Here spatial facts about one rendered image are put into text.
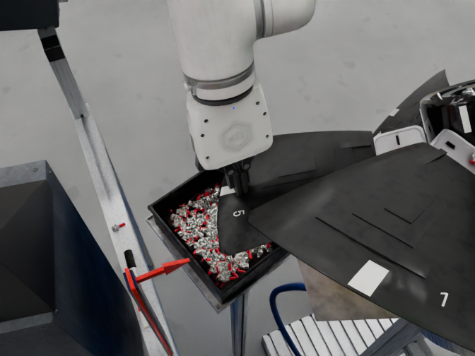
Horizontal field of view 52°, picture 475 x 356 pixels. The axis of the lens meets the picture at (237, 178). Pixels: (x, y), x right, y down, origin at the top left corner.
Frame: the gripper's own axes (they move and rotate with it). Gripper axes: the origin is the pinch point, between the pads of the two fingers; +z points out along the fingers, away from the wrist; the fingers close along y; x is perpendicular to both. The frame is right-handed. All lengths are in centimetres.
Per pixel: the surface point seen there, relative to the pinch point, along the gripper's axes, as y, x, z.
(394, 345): 26, -9, 55
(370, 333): 39, 15, 100
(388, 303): -0.8, -34.2, -16.8
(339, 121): 77, 97, 83
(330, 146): 12.9, -3.5, -2.7
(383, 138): 18.7, -7.3, -4.3
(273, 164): 5.6, 0.1, 0.2
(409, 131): 21.5, -8.8, -5.3
